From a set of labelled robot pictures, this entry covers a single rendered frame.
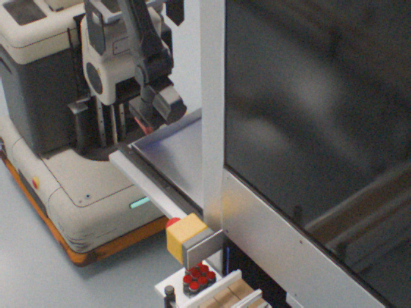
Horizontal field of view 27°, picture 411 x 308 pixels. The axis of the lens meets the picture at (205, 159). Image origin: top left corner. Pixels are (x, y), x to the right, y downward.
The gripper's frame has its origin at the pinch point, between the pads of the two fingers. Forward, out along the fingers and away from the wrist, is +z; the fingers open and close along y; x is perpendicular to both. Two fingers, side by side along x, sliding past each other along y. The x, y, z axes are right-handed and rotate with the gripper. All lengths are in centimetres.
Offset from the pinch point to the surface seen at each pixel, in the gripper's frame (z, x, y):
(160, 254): 95, 20, -12
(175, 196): -2.7, -7.8, 20.6
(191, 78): 108, 90, -82
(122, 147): 1.3, -7.6, -0.9
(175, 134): 2.5, 6.3, 2.5
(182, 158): 1.0, 2.5, 10.3
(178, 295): -4.7, -23.7, 42.1
